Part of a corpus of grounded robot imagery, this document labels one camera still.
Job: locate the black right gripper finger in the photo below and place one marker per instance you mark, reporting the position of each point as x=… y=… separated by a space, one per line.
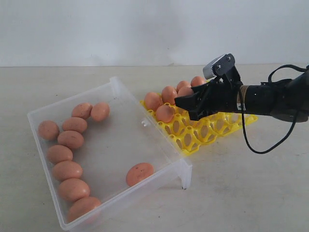
x=199 y=113
x=197 y=101

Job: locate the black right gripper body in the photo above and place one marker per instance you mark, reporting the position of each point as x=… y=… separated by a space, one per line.
x=224 y=92

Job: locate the brown egg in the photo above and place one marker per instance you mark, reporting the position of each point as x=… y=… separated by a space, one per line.
x=152 y=101
x=185 y=91
x=100 y=111
x=59 y=153
x=82 y=110
x=164 y=113
x=66 y=170
x=48 y=130
x=169 y=94
x=81 y=207
x=73 y=189
x=181 y=84
x=197 y=81

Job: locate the brown egg third row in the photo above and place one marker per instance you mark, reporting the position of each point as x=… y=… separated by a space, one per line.
x=71 y=139

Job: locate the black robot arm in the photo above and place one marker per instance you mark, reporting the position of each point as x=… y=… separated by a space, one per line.
x=285 y=100

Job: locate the yellow plastic egg tray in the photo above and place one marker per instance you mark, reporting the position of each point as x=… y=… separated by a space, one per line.
x=189 y=136

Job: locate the brown egg lone right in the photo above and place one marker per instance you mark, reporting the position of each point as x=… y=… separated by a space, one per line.
x=138 y=173

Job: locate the clear plastic box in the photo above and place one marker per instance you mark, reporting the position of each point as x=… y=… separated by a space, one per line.
x=111 y=148

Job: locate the brown egg top back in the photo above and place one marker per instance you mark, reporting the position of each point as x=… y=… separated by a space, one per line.
x=82 y=110

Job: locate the brown egg second row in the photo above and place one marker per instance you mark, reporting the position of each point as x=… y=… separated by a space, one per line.
x=75 y=124

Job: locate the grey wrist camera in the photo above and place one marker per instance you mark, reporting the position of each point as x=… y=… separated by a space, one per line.
x=219 y=66

